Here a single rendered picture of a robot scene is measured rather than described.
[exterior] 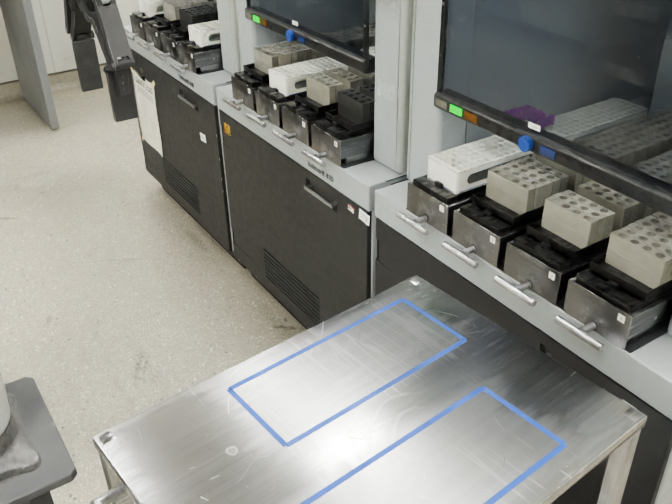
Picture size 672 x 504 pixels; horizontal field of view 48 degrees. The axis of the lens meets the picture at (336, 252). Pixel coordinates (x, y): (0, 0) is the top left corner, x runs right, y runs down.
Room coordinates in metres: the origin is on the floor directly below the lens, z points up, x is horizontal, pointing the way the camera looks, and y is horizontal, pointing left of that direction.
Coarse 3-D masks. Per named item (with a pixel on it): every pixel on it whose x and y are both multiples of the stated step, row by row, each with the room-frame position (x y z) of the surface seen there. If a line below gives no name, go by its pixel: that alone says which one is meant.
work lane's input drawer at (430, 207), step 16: (416, 192) 1.44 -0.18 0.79; (432, 192) 1.41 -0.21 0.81; (448, 192) 1.40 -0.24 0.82; (464, 192) 1.40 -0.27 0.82; (416, 208) 1.44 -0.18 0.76; (432, 208) 1.40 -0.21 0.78; (448, 208) 1.36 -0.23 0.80; (416, 224) 1.38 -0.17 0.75; (432, 224) 1.40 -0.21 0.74; (448, 224) 1.36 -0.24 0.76
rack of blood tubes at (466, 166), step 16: (464, 144) 1.53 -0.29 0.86; (480, 144) 1.53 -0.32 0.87; (496, 144) 1.53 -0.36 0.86; (512, 144) 1.53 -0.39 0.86; (432, 160) 1.46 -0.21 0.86; (448, 160) 1.45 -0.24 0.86; (464, 160) 1.46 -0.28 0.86; (480, 160) 1.45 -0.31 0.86; (496, 160) 1.45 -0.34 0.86; (512, 160) 1.53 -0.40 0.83; (432, 176) 1.46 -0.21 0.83; (448, 176) 1.42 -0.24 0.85; (464, 176) 1.40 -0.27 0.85; (480, 176) 1.49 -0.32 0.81
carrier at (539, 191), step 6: (498, 168) 1.38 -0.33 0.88; (504, 168) 1.38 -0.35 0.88; (510, 168) 1.38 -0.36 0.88; (510, 174) 1.35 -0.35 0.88; (516, 174) 1.36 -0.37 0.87; (522, 174) 1.35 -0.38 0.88; (522, 180) 1.33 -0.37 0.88; (528, 180) 1.32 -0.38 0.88; (534, 180) 1.32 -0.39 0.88; (534, 186) 1.30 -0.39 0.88; (540, 186) 1.30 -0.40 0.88; (540, 192) 1.30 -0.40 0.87; (534, 198) 1.30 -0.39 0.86; (540, 198) 1.30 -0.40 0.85; (534, 204) 1.29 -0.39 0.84; (540, 204) 1.30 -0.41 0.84
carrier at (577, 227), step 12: (552, 204) 1.23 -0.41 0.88; (564, 204) 1.22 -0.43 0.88; (552, 216) 1.23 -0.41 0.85; (564, 216) 1.20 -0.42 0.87; (576, 216) 1.18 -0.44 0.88; (588, 216) 1.18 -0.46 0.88; (552, 228) 1.22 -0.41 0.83; (564, 228) 1.20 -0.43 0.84; (576, 228) 1.18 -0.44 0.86; (588, 228) 1.16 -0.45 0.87; (576, 240) 1.17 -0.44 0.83; (588, 240) 1.15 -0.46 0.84
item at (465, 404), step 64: (384, 320) 0.96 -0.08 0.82; (448, 320) 0.96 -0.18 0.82; (256, 384) 0.81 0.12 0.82; (320, 384) 0.81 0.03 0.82; (384, 384) 0.81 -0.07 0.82; (448, 384) 0.81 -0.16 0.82; (512, 384) 0.80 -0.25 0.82; (576, 384) 0.80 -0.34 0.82; (128, 448) 0.70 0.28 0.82; (192, 448) 0.69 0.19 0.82; (256, 448) 0.69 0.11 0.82; (320, 448) 0.69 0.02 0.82; (384, 448) 0.69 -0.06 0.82; (448, 448) 0.69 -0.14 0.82; (512, 448) 0.68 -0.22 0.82; (576, 448) 0.68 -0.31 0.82
